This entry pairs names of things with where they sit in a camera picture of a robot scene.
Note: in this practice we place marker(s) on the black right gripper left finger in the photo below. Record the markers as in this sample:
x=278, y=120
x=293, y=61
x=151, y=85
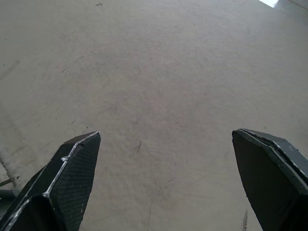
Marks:
x=62, y=187

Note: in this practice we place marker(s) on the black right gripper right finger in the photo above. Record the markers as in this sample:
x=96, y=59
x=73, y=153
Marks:
x=272, y=183

